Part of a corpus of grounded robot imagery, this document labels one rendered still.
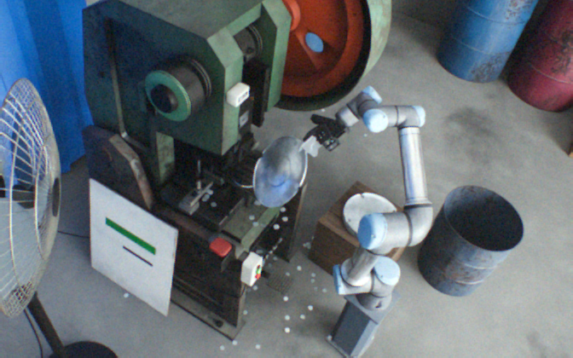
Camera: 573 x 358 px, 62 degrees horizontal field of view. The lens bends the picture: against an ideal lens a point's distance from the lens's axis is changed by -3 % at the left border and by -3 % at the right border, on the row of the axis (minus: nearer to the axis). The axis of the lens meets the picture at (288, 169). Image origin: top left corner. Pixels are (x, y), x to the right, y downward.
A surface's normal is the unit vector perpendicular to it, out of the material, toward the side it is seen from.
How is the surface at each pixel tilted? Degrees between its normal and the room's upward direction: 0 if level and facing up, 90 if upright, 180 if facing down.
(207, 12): 0
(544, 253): 0
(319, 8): 90
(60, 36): 90
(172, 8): 0
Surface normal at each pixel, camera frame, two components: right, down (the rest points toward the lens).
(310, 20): -0.51, 0.59
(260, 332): 0.12, -0.68
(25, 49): 0.11, 0.73
